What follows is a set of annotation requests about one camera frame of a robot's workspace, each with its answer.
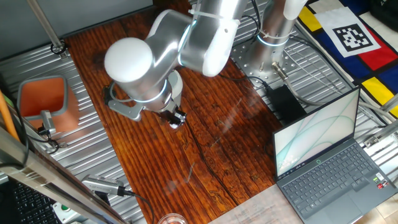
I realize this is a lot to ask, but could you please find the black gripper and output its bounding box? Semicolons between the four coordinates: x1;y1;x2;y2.
160;105;187;124

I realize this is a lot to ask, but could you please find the small white trash can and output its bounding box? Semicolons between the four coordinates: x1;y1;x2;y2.
167;70;184;108

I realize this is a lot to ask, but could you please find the clear glass cup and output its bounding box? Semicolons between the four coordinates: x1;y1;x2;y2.
157;213;188;224

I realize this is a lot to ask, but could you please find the black power adapter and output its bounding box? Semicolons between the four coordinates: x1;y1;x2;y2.
266;84;308;125

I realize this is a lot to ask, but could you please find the orange bin with grey rim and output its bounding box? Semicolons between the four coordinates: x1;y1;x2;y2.
17;74;80;133

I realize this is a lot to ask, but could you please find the grey box with green button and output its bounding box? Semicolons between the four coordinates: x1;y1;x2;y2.
52;201;83;224

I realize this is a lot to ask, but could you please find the grey laptop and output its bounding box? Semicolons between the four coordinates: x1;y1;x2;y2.
272;86;398;224

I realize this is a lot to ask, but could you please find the thin metal pole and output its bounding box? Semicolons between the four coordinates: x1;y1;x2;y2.
26;0;68;60

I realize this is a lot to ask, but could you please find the orange tube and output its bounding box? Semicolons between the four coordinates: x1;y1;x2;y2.
0;90;20;141

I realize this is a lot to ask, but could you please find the black keyboard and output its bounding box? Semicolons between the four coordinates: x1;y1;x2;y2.
8;179;63;224

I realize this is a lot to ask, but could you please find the white marker tag sheet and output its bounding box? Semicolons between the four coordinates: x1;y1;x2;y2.
313;6;382;58

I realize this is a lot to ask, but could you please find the colourful block pattern mat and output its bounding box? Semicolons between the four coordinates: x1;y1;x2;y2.
297;0;398;119

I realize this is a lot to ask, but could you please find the black bag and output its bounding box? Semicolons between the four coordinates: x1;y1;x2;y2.
369;0;398;23

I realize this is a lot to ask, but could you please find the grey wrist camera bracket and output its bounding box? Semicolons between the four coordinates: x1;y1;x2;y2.
107;81;146;122

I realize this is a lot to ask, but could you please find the black power cable with plug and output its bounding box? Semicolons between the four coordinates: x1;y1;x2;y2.
217;72;272;91

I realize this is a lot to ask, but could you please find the thin black laptop cable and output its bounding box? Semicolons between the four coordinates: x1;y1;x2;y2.
263;136;276;158

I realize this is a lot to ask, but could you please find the black camera cable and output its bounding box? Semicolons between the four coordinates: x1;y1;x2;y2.
123;189;155;224

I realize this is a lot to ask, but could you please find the silver ridged camera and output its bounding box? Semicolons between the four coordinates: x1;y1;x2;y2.
81;174;126;197

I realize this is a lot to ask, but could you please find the thick grey cable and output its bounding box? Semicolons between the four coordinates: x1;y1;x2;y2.
271;61;398;123

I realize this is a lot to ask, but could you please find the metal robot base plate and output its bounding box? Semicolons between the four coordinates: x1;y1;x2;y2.
231;39;300;88

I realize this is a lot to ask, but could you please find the small grey camera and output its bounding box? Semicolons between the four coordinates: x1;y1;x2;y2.
39;110;57;137

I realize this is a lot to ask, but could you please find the steel frame bar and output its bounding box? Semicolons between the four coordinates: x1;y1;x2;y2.
0;124;129;224

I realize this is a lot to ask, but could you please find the aluminium profile with bracket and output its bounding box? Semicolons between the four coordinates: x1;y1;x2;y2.
363;93;398;149

